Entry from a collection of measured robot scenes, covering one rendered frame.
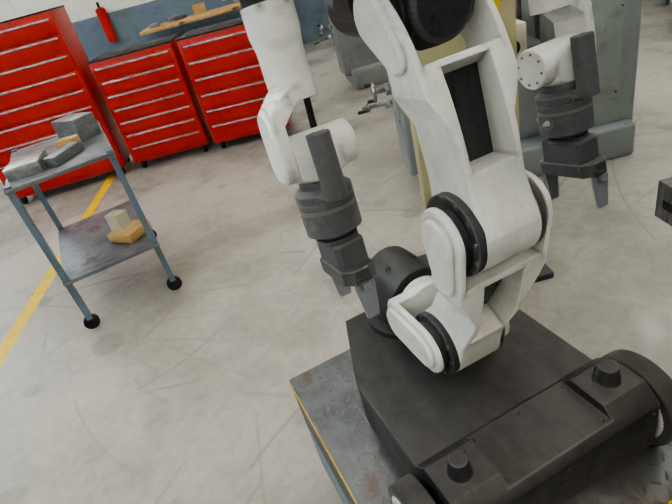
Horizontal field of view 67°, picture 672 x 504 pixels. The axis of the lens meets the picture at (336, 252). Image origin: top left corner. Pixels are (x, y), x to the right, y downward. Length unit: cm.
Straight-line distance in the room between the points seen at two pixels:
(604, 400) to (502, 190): 49
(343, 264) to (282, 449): 123
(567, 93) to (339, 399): 94
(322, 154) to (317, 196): 7
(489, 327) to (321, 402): 58
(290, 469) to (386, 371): 72
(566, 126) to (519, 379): 54
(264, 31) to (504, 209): 42
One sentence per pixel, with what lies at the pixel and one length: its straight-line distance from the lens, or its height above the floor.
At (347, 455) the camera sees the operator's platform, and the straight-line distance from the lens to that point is 132.
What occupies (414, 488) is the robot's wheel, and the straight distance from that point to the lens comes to 101.
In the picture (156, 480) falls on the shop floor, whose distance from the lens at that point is 206.
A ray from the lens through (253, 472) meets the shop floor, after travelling 190.
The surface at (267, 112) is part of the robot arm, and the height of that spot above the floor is 127.
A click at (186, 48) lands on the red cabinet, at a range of 475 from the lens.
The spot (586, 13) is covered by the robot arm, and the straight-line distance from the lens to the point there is 97.
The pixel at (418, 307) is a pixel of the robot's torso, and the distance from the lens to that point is 118.
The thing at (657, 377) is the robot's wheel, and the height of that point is 59.
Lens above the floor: 145
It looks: 31 degrees down
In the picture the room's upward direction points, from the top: 15 degrees counter-clockwise
